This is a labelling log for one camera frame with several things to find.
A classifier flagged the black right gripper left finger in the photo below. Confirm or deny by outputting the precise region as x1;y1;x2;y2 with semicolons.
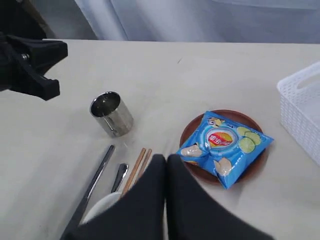
65;154;166;240

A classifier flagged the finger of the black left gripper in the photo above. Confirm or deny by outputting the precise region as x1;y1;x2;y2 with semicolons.
13;63;60;101
6;35;68;75

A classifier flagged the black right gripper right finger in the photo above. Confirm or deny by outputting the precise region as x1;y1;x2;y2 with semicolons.
166;154;273;240

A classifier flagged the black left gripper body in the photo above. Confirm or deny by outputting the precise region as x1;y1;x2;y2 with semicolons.
0;32;33;93

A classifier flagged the cream ceramic bowl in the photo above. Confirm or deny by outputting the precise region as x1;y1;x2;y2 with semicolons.
80;192;122;225

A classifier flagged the wooden chopstick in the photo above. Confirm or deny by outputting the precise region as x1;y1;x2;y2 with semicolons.
120;148;146;198
134;148;152;184

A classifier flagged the stainless steel spoon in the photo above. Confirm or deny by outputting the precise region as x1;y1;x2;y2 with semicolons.
111;163;129;193

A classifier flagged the stainless steel knife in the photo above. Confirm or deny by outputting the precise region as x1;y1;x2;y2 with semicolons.
60;144;115;240

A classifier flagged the blue snack bag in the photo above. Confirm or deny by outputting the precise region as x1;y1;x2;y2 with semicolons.
176;111;273;189

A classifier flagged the stainless steel cup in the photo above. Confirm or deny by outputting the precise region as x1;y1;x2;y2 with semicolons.
89;91;134;138

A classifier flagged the white plastic woven basket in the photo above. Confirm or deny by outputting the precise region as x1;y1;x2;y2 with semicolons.
276;62;320;164

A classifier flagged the white curtain backdrop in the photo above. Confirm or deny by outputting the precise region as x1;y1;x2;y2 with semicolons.
74;0;320;45

